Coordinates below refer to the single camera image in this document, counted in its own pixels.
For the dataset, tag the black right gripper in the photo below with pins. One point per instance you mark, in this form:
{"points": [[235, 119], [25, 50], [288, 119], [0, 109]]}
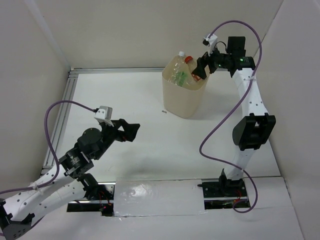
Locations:
{"points": [[202, 62]]}

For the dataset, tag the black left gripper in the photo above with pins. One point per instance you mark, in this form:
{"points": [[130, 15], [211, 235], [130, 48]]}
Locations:
{"points": [[130, 129]]}

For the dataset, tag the clear bottle red label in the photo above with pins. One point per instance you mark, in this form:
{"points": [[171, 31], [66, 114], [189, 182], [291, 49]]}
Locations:
{"points": [[189, 60]]}

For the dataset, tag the clear bottle white cap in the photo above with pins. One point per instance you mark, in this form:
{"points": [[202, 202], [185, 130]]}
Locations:
{"points": [[178, 65]]}

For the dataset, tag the green plastic bottle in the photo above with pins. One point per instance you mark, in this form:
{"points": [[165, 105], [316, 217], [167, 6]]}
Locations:
{"points": [[179, 78]]}

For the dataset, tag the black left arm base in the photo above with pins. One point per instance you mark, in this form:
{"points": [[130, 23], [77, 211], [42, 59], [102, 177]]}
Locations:
{"points": [[98, 197]]}

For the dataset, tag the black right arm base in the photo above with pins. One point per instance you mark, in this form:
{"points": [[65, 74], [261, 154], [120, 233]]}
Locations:
{"points": [[223, 193]]}

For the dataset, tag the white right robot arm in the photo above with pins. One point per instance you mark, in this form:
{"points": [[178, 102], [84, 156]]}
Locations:
{"points": [[256, 125]]}

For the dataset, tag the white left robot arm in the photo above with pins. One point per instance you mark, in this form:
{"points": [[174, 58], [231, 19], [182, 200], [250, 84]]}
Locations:
{"points": [[66, 182]]}

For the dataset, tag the beige plastic bin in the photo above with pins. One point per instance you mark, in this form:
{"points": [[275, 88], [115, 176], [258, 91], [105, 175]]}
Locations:
{"points": [[184, 100]]}

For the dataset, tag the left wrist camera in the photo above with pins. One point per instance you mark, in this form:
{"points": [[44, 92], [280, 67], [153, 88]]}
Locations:
{"points": [[103, 114]]}

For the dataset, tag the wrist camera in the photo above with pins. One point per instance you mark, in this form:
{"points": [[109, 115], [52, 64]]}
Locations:
{"points": [[103, 114], [210, 41]]}

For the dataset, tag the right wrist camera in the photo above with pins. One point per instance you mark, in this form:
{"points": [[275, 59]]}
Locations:
{"points": [[210, 41]]}

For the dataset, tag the aluminium frame rail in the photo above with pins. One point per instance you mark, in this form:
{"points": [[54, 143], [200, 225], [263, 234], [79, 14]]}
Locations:
{"points": [[64, 109]]}

